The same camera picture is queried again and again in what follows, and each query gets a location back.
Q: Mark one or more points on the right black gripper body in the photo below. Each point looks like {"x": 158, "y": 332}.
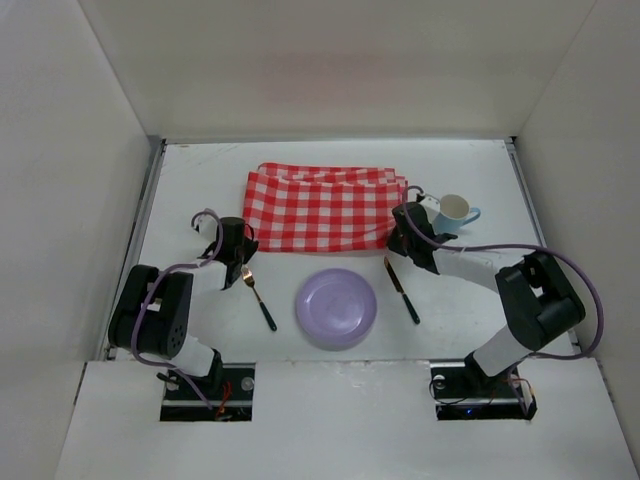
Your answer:
{"x": 405, "y": 245}

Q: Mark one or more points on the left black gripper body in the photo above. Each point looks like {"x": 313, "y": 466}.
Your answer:
{"x": 240, "y": 258}

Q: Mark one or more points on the gold fork green handle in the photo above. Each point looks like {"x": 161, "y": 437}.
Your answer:
{"x": 249, "y": 281}

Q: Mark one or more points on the light blue mug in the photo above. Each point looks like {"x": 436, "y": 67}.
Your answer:
{"x": 454, "y": 213}

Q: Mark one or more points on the red white checkered cloth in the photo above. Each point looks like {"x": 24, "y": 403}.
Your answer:
{"x": 314, "y": 209}

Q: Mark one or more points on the gold knife green handle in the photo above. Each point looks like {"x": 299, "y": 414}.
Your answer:
{"x": 399, "y": 288}

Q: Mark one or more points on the purple plate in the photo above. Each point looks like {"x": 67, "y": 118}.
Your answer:
{"x": 336, "y": 308}

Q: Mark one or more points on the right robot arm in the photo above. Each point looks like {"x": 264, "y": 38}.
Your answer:
{"x": 538, "y": 301}

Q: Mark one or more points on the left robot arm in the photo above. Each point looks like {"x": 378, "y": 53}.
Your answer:
{"x": 151, "y": 316}

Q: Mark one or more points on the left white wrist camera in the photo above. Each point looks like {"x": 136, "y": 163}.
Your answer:
{"x": 205, "y": 222}

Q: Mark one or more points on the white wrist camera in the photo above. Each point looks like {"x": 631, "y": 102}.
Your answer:
{"x": 205, "y": 222}
{"x": 431, "y": 205}

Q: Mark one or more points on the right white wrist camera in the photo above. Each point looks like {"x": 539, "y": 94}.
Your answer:
{"x": 431, "y": 205}

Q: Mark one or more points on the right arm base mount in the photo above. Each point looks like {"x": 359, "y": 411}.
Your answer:
{"x": 458, "y": 397}

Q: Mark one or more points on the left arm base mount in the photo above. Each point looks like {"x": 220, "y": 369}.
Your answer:
{"x": 230, "y": 396}

